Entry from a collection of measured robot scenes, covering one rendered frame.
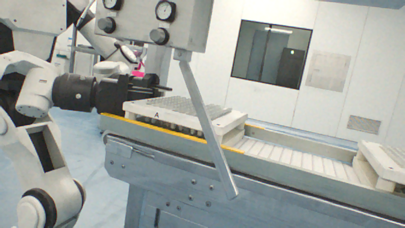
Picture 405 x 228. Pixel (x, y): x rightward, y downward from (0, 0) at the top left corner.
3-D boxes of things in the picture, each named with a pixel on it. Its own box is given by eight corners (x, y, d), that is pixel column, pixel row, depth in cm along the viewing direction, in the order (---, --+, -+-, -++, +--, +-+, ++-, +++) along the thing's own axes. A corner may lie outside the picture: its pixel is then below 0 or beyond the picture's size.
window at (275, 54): (229, 76, 583) (241, 19, 562) (230, 76, 584) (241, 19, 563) (299, 90, 551) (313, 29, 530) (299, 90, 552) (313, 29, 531)
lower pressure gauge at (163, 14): (153, 19, 53) (156, -1, 52) (156, 20, 54) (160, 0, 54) (170, 22, 52) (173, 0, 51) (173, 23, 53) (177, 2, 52)
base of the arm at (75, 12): (53, 36, 108) (35, 10, 106) (78, 29, 119) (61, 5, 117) (73, 15, 100) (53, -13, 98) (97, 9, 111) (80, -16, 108)
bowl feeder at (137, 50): (110, 72, 352) (114, 42, 345) (126, 72, 386) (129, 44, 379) (145, 79, 341) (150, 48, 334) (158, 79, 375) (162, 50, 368)
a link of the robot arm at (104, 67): (111, 95, 90) (122, 85, 103) (111, 67, 87) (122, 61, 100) (91, 94, 90) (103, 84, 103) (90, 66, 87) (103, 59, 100)
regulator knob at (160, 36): (145, 42, 53) (148, 19, 52) (152, 44, 55) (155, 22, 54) (161, 45, 52) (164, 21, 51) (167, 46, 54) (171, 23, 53)
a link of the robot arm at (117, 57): (108, 93, 104) (122, 81, 122) (129, 76, 102) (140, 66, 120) (88, 70, 101) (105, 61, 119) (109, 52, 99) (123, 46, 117)
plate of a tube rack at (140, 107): (247, 120, 81) (248, 113, 80) (221, 137, 58) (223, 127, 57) (170, 101, 88) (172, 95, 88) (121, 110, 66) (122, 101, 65)
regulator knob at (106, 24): (94, 31, 57) (96, 8, 56) (102, 32, 59) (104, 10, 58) (107, 33, 56) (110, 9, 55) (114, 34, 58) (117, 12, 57)
